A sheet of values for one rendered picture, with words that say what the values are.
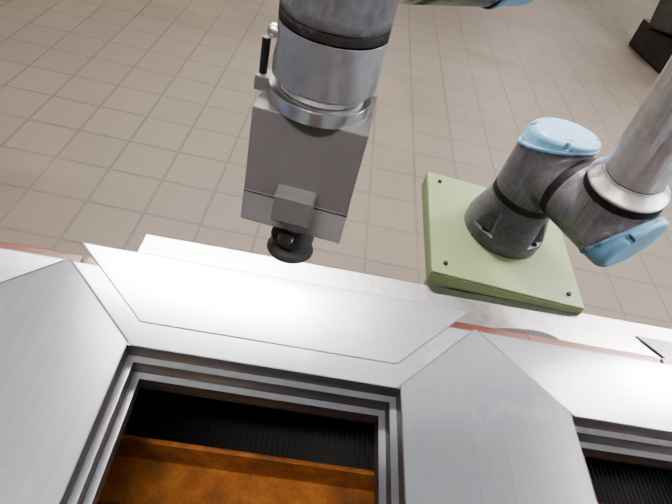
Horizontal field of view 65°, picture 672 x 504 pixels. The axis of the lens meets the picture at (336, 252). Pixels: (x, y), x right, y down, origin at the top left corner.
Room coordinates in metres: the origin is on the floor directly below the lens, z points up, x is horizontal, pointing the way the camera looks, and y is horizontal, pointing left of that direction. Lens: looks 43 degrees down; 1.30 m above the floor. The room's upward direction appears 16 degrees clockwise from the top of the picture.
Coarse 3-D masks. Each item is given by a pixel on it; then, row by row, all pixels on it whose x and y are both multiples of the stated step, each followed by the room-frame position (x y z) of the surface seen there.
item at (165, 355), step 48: (96, 288) 0.32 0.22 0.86; (144, 336) 0.28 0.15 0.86; (192, 336) 0.30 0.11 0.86; (144, 384) 0.26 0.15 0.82; (192, 384) 0.27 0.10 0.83; (240, 384) 0.28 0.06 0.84; (288, 384) 0.29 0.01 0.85; (336, 384) 0.30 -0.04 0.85; (384, 384) 0.30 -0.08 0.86; (96, 432) 0.19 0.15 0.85; (384, 432) 0.27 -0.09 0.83; (624, 432) 0.34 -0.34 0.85; (96, 480) 0.16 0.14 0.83; (384, 480) 0.23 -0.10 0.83
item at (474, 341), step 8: (464, 336) 0.39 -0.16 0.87; (472, 336) 0.40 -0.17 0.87; (480, 336) 0.40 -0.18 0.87; (456, 344) 0.38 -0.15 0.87; (464, 344) 0.38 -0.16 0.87; (472, 344) 0.38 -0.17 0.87; (480, 344) 0.39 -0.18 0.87; (488, 344) 0.39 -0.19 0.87; (488, 352) 0.38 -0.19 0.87; (496, 352) 0.38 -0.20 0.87
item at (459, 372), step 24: (456, 360) 0.36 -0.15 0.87; (480, 360) 0.37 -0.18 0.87; (504, 360) 0.38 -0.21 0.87; (408, 384) 0.31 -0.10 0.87; (432, 384) 0.32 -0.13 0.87; (456, 384) 0.33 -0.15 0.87; (480, 384) 0.34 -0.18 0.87; (504, 384) 0.34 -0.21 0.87; (528, 384) 0.35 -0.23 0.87; (552, 408) 0.33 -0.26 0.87
